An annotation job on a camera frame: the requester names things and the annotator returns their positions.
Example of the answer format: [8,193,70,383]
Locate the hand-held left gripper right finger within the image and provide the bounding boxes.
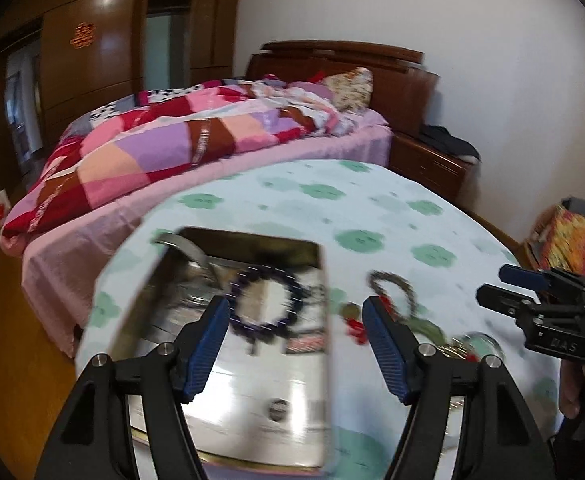
[362,296,555,480]

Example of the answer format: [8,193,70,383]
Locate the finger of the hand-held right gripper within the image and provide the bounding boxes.
[475,283,540,322]
[499,263,585,295]

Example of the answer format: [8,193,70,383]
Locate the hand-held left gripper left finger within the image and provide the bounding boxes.
[35,296,232,480]

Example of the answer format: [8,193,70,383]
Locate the metal tin box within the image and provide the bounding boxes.
[75,226,334,473]

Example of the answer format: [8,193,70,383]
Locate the purple bead bracelet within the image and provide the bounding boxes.
[227,266,305,343]

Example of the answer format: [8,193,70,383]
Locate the metal band wristwatch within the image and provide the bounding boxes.
[153,232,223,293]

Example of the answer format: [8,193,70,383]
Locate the person's right hand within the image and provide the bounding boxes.
[558,359,585,421]

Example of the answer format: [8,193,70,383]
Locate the colourful bag in box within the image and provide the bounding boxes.
[527,202,585,281]

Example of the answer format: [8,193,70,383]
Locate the bed with patchwork quilt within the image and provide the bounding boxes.
[22,110,393,358]

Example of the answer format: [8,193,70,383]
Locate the wooden nightstand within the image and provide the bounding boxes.
[388,132,480,206]

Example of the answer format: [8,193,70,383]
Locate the dark clothes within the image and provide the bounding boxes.
[418,125,482,163]

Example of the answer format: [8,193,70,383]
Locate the patchwork quilt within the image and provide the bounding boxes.
[0,77,358,248]

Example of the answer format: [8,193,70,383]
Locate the wooden headboard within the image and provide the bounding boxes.
[245,40,440,138]

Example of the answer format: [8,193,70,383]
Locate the floral pillow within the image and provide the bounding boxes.
[322,66,374,112]

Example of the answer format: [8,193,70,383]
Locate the wooden wardrobe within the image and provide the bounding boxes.
[0,0,238,181]

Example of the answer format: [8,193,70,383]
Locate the red paper decoration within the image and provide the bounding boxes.
[70,22,91,50]

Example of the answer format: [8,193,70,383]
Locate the brown bead bracelet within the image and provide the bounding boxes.
[369,270,419,322]

